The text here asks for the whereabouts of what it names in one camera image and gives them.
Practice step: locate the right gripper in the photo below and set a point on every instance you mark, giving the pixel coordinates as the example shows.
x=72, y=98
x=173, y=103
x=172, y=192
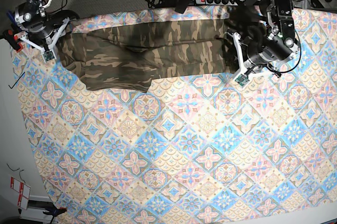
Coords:
x=44, y=34

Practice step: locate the camouflage T-shirt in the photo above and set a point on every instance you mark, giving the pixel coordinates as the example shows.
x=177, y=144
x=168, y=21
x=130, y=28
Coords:
x=131, y=57

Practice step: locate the black hex key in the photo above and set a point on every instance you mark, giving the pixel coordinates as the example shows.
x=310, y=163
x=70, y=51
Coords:
x=15, y=83

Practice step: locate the blue clamp handle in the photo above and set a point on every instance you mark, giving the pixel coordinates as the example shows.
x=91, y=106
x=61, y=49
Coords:
x=11, y=16

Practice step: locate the red white label tag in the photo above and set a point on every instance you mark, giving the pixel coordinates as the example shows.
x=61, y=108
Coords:
x=23, y=192

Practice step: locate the black orange bottom clamp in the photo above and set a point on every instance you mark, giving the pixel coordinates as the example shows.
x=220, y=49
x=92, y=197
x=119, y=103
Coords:
x=54, y=212

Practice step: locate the patterned tile tablecloth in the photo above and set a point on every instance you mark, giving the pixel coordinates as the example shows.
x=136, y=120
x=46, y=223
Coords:
x=194, y=149

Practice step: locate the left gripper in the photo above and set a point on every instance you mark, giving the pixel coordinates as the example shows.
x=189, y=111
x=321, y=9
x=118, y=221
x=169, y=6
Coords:
x=252, y=64

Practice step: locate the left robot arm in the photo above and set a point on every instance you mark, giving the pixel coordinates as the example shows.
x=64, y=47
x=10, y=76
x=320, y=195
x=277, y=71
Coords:
x=264, y=37

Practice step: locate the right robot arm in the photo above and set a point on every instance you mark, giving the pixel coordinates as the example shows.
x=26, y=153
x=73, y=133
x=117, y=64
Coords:
x=30, y=11

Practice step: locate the white power strip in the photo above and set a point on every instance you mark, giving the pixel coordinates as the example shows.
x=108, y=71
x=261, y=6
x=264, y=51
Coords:
x=215, y=2

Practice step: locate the red black clamp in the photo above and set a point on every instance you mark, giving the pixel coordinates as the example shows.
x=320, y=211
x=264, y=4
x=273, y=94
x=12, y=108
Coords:
x=11, y=40

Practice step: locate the black round stand base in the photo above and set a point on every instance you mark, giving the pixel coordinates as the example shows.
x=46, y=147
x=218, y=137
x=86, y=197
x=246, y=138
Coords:
x=63, y=14

